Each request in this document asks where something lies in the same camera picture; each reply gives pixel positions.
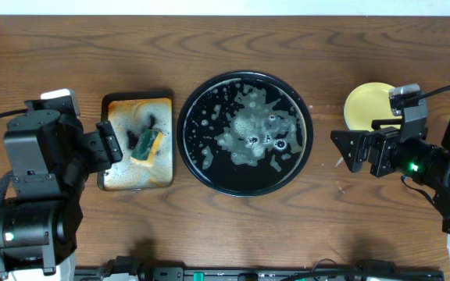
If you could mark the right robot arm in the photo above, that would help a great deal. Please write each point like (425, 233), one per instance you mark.
(435, 175)

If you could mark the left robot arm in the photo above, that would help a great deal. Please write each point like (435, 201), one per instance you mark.
(51, 158)

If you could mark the black round tray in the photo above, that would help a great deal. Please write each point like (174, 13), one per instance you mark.
(245, 133)

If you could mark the yellow plate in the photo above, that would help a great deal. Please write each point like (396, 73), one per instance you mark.
(366, 103)

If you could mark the black rectangular soapy tray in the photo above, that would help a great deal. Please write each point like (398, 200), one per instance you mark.
(130, 113)

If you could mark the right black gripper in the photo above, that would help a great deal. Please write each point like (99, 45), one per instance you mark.
(388, 139)

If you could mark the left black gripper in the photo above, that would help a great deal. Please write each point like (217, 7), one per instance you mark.
(112, 144)

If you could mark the yellow green sponge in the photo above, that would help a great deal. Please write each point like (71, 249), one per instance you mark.
(148, 144)

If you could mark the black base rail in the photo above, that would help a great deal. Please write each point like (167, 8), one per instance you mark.
(128, 268)

